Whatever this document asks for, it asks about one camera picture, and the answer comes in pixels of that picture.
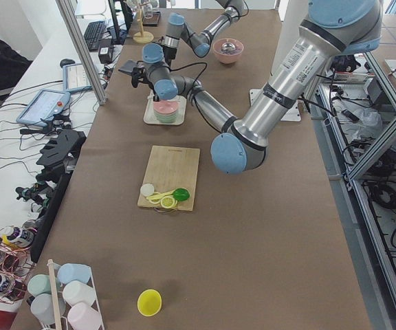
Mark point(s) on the pink cup on rack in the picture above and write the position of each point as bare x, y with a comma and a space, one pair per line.
83, 317

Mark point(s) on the blue cup on rack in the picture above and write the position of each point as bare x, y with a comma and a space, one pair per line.
73, 272

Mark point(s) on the wooden cutting board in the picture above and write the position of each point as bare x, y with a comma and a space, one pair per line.
171, 167

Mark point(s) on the green bowl stack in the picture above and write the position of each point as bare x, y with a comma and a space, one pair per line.
166, 118

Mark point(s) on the cream rabbit tray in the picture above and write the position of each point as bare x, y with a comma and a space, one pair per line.
149, 117

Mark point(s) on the teach pendant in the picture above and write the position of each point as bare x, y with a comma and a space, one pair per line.
75, 78
45, 105

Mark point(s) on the metal ice scoop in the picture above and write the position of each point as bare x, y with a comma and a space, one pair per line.
229, 48

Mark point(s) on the grey folded cloth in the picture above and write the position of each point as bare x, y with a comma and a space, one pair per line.
128, 67

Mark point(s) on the lower teach pendant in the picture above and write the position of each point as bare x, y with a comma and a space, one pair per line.
45, 105

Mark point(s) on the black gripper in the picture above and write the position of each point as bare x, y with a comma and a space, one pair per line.
166, 55
156, 97

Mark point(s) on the yellow plastic spoon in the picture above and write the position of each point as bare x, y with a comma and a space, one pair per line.
157, 196

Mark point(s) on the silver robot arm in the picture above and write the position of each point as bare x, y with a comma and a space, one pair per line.
331, 28
201, 31

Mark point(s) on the lemon half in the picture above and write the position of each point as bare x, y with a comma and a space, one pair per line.
168, 202

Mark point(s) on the green cup on rack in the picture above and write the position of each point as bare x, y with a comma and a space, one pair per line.
39, 284

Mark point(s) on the upper teach pendant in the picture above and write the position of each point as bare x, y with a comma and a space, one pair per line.
75, 78

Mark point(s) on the wooden cup tree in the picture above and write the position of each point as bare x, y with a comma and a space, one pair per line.
143, 9

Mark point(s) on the pink bowl with ice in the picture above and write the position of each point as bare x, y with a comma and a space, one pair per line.
224, 58

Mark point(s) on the aluminium frame post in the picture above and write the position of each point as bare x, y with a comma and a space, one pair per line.
67, 12

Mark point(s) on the copper wire bottle basket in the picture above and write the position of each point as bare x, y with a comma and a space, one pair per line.
15, 262

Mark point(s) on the black gripper stand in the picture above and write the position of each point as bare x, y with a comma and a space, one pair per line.
55, 152

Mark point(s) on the grey cup on rack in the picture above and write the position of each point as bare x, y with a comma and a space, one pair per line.
42, 308

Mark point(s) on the green lime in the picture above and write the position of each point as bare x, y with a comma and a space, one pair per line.
181, 194

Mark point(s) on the black keyboard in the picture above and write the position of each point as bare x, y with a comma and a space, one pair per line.
93, 34

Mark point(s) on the yellow cup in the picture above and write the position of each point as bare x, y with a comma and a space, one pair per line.
149, 302

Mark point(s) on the white cup on rack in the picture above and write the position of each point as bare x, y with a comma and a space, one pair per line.
78, 292

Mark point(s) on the white dish rack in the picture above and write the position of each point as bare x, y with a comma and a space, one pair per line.
61, 308

